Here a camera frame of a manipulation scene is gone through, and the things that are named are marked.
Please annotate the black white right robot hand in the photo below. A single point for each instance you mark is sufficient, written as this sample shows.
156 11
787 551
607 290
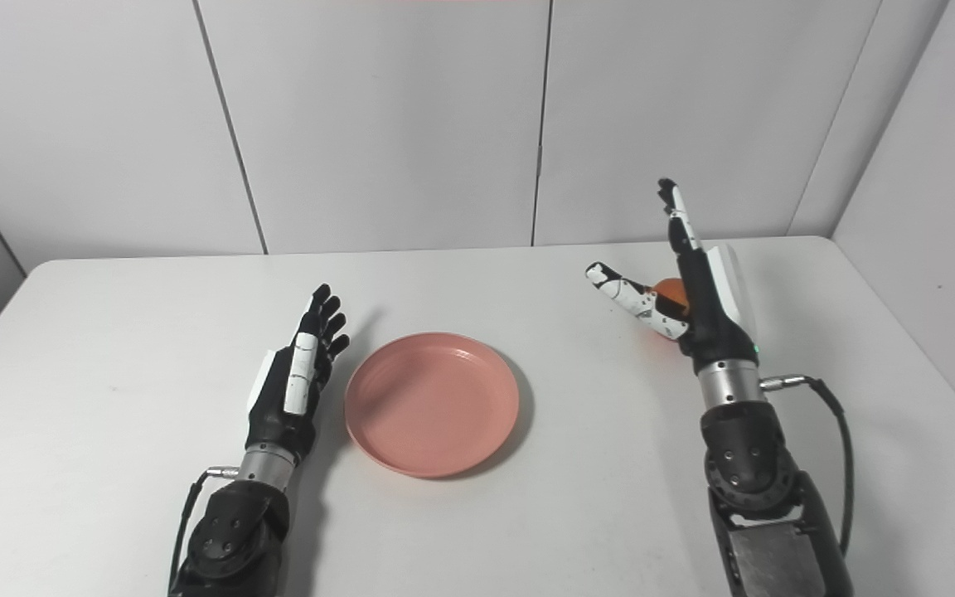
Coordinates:
714 323

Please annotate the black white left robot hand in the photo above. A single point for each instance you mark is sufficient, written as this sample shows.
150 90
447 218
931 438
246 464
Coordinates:
274 419

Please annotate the red orange pomegranate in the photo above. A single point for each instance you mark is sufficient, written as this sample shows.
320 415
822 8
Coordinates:
670 290

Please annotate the pink round plate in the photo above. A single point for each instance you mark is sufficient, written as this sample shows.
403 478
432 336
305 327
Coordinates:
432 406

